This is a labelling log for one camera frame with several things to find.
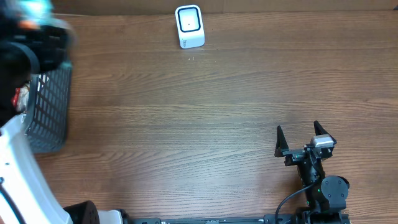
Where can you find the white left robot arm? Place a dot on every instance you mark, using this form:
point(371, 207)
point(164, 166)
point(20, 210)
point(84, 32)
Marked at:
point(25, 195)

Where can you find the teal tissue packet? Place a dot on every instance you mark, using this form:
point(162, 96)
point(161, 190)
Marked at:
point(36, 9)

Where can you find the white barcode scanner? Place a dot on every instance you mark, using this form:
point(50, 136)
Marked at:
point(190, 27)

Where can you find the orange small box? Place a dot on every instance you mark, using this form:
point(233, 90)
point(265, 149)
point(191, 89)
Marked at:
point(28, 25)

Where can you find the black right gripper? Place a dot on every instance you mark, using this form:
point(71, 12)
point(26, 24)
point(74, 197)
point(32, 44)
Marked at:
point(300, 154)

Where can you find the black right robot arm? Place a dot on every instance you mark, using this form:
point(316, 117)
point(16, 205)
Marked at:
point(326, 195)

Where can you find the red snack bar wrapper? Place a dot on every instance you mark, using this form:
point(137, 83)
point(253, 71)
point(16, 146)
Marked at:
point(21, 97)

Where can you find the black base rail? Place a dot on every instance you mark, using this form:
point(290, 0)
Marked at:
point(266, 219)

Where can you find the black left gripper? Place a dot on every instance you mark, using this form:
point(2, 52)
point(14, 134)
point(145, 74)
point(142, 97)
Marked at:
point(50, 42)

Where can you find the grey plastic mesh basket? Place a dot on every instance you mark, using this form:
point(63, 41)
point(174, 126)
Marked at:
point(46, 117)

